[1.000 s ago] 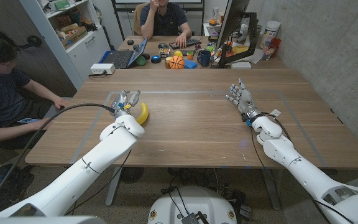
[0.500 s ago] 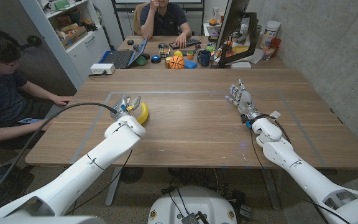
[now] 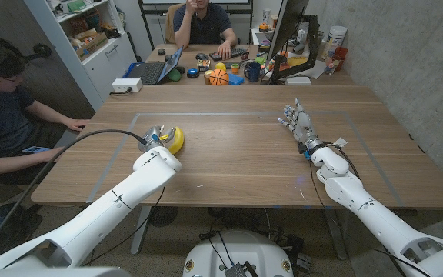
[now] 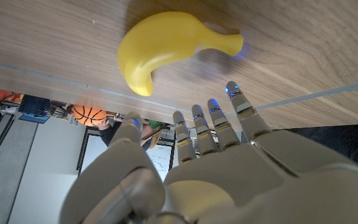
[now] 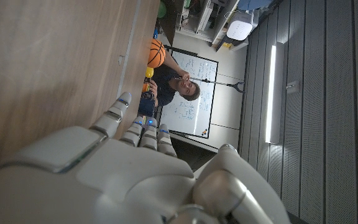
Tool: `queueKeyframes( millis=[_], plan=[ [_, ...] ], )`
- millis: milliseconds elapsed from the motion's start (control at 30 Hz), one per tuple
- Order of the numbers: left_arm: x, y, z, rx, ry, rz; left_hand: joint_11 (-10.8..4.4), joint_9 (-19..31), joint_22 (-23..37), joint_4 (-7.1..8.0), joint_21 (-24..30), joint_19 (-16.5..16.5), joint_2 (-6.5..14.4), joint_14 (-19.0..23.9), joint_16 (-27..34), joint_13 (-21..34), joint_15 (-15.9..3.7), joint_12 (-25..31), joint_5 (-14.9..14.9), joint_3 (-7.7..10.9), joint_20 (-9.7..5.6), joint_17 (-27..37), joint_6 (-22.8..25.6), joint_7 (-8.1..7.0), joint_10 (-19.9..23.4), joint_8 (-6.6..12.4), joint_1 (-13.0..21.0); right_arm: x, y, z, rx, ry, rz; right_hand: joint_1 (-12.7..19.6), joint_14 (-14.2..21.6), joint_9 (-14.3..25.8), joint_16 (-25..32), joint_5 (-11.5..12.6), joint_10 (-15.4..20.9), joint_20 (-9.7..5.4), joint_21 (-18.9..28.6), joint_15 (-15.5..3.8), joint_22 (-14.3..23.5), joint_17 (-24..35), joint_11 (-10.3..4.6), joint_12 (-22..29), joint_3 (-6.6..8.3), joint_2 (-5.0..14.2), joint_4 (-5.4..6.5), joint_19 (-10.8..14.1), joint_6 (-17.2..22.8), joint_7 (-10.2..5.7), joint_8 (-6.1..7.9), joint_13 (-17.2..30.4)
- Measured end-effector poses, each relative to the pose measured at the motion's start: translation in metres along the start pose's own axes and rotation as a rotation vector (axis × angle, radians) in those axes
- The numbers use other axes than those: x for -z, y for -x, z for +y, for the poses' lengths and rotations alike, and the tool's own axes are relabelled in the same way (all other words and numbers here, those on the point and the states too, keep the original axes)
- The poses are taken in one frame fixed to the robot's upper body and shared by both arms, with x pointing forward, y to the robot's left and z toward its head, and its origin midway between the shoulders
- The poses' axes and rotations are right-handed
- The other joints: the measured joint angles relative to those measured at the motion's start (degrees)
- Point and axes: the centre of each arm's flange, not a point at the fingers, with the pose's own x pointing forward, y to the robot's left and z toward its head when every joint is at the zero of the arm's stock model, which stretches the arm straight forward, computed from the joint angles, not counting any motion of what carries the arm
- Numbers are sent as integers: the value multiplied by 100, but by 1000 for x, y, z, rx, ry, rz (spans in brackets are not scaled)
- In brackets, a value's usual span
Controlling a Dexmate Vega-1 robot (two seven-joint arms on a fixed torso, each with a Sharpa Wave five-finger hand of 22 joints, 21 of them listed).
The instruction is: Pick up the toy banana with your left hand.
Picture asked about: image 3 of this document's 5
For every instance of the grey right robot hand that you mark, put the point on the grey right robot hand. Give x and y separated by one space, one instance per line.
304 127

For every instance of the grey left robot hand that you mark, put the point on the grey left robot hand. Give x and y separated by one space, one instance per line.
152 138

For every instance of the yellow toy banana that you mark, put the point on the yellow toy banana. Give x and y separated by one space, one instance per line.
178 140

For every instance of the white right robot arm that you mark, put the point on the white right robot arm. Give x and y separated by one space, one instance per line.
360 200

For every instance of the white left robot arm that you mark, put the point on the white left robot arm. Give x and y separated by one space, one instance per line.
129 192

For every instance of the green round toy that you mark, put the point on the green round toy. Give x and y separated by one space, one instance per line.
174 75

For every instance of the orange toy basketball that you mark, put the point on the orange toy basketball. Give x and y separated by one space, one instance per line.
218 77

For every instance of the yellow toy ball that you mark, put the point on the yellow toy ball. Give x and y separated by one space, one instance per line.
220 66

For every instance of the white paper tag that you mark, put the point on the white paper tag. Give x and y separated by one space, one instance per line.
340 142

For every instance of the flat white box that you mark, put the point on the flat white box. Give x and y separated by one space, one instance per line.
298 81

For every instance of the white power socket box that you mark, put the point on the white power socket box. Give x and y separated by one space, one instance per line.
127 84

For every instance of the clear drinking glass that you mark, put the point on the clear drinking glass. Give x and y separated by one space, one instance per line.
330 66

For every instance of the open black laptop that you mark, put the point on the open black laptop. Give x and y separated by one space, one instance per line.
148 71

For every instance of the small black puck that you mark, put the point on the small black puck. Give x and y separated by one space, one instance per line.
180 70
161 52

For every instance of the dark blue mug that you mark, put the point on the dark blue mug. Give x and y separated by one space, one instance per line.
253 72

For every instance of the black and blue tape roll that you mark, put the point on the black and blue tape roll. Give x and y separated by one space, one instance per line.
193 73

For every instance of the red cup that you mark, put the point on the red cup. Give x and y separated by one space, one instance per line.
342 54

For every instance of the flat blue box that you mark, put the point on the flat blue box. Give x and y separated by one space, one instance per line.
236 79

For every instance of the black monitor stand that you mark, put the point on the black monitor stand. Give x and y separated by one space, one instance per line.
313 42

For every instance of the white shelf cabinet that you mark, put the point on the white shelf cabinet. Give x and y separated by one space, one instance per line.
106 65

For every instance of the small colourful cube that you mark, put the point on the small colourful cube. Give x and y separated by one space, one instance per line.
204 65

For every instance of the small orange green cup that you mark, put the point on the small orange green cup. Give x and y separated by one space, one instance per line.
235 68

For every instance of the white plastic canister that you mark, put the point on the white plastic canister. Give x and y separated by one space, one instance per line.
335 38

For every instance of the black computer mouse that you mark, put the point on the black computer mouse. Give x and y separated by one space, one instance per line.
202 57

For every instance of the grey table leg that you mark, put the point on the grey table leg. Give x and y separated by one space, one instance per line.
140 234
337 238

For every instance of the black keyboard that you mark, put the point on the black keyboard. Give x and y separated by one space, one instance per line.
237 52

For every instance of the large computer monitor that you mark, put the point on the large computer monitor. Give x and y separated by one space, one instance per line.
287 23

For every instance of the cardboard box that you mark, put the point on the cardboard box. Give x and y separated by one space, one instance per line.
90 46

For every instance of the smartphone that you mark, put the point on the smartphone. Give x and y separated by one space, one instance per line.
37 149

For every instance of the wooden chair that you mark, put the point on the wooden chair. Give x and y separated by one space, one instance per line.
169 23

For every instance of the white paper cup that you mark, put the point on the white paper cup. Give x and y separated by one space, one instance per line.
266 16

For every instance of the person in dark polo shirt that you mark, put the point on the person in dark polo shirt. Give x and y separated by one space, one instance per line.
206 23

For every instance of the white robot torso base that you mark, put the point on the white robot torso base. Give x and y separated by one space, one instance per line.
240 250

